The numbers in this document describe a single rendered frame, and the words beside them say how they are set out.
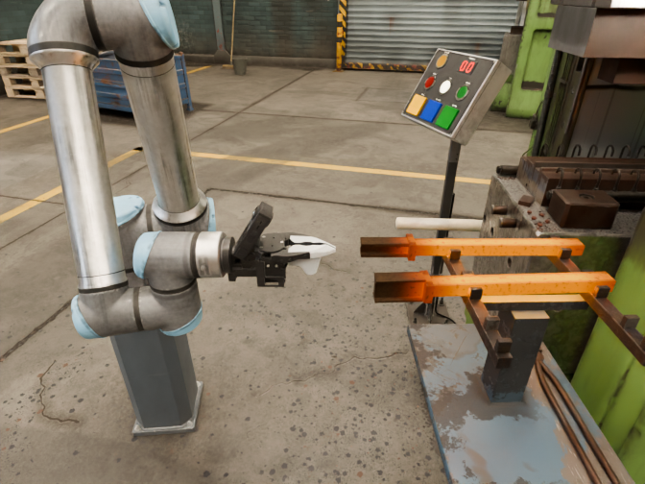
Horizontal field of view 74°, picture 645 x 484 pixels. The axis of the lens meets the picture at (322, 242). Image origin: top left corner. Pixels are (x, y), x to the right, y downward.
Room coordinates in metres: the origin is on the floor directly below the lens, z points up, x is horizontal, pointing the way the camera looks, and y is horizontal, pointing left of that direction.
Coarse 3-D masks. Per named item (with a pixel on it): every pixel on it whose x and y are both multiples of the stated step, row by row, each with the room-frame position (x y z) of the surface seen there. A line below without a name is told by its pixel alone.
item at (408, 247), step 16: (368, 240) 0.71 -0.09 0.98; (384, 240) 0.71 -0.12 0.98; (400, 240) 0.71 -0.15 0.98; (416, 240) 0.72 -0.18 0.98; (432, 240) 0.72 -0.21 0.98; (448, 240) 0.72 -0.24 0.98; (464, 240) 0.72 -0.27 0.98; (480, 240) 0.72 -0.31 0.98; (496, 240) 0.72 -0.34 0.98; (512, 240) 0.72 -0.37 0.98; (528, 240) 0.72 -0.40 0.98; (544, 240) 0.72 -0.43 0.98; (560, 240) 0.72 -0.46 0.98; (576, 240) 0.72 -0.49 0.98; (368, 256) 0.70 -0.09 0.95; (384, 256) 0.70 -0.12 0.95; (400, 256) 0.70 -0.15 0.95
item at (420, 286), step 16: (400, 272) 0.60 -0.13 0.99; (416, 272) 0.60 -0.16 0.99; (576, 272) 0.61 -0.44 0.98; (592, 272) 0.61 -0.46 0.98; (384, 288) 0.58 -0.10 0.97; (400, 288) 0.58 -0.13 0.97; (416, 288) 0.58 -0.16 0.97; (432, 288) 0.56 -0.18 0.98; (448, 288) 0.57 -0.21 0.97; (464, 288) 0.57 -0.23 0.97; (496, 288) 0.58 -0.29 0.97; (512, 288) 0.58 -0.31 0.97; (528, 288) 0.58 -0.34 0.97; (544, 288) 0.58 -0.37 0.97; (560, 288) 0.58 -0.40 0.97; (576, 288) 0.58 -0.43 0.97; (592, 288) 0.58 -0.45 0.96
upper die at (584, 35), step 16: (560, 16) 1.17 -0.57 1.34; (576, 16) 1.09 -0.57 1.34; (592, 16) 1.01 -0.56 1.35; (608, 16) 1.00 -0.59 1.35; (624, 16) 1.00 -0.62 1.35; (640, 16) 1.00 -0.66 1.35; (560, 32) 1.15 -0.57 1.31; (576, 32) 1.07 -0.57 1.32; (592, 32) 1.00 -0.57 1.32; (608, 32) 1.00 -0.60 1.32; (624, 32) 1.00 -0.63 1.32; (640, 32) 1.00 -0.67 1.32; (560, 48) 1.13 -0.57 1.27; (576, 48) 1.05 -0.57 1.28; (592, 48) 1.00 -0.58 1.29; (608, 48) 1.00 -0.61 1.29; (624, 48) 1.00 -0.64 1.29; (640, 48) 1.00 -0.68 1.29
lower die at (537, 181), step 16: (528, 160) 1.15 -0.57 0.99; (544, 160) 1.14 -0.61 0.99; (560, 160) 1.14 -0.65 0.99; (576, 160) 1.14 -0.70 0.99; (592, 160) 1.14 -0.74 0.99; (608, 160) 1.14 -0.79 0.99; (624, 160) 1.14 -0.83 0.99; (640, 160) 1.14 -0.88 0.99; (528, 176) 1.12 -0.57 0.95; (544, 176) 1.03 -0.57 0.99; (560, 176) 1.02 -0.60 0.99; (576, 176) 1.02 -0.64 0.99; (592, 176) 1.02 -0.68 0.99; (608, 176) 1.02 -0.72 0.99; (624, 176) 1.02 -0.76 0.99; (640, 176) 1.02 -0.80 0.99; (544, 192) 1.01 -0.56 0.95
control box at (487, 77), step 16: (432, 64) 1.79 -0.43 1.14; (448, 64) 1.70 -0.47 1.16; (464, 64) 1.63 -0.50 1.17; (480, 64) 1.56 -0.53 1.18; (496, 64) 1.51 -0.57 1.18; (448, 80) 1.65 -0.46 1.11; (464, 80) 1.58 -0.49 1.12; (480, 80) 1.51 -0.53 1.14; (496, 80) 1.51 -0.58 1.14; (432, 96) 1.67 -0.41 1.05; (448, 96) 1.59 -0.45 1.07; (464, 96) 1.53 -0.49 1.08; (480, 96) 1.49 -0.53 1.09; (464, 112) 1.48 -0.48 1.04; (480, 112) 1.49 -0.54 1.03; (432, 128) 1.56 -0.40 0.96; (464, 128) 1.47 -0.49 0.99; (464, 144) 1.48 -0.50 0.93
